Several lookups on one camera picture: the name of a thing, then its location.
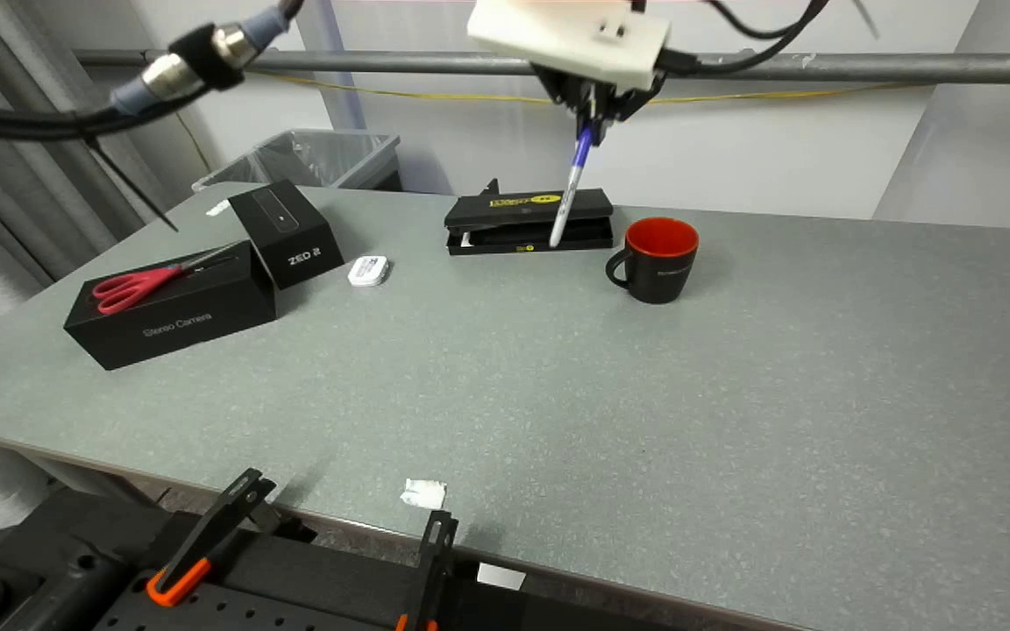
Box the white label sticker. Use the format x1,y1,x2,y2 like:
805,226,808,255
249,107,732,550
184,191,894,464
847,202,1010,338
472,557,528,592

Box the black box with camera picture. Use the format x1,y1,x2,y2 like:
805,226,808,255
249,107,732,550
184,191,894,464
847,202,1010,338
224,174,348,290

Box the red handled scissors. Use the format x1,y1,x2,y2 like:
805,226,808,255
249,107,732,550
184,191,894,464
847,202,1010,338
88,245,226,318

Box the black mug red inside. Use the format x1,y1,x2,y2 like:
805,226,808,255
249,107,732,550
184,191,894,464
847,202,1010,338
603,214,704,310

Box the grey metal rail pole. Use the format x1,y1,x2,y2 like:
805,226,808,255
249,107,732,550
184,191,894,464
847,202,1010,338
69,45,1010,89

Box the thick black cable silver connector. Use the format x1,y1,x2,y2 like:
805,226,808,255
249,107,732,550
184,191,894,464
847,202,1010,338
0,0,307,152

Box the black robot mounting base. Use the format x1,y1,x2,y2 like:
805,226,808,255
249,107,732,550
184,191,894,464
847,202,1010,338
0,483,765,631

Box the blue capped white marker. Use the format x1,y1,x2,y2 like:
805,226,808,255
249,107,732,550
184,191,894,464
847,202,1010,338
542,123,603,252

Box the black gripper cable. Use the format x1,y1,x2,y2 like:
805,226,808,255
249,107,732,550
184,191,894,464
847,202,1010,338
659,0,835,82

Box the orange black clamp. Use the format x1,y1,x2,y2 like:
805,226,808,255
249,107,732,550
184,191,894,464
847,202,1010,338
144,465,281,611
397,510,462,631

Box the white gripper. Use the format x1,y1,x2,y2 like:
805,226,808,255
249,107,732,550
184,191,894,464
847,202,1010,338
462,0,673,156

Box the long black cardboard box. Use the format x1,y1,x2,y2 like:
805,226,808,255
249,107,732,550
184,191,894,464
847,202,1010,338
63,241,281,377

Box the small white eraser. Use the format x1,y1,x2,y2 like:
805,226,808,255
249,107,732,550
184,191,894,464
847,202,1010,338
342,252,391,290

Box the blue grey vertical strut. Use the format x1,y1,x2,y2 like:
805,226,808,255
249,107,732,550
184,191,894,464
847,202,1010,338
289,0,370,132

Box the thin black cable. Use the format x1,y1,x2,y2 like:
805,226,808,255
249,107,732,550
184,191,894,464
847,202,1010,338
80,136,181,234

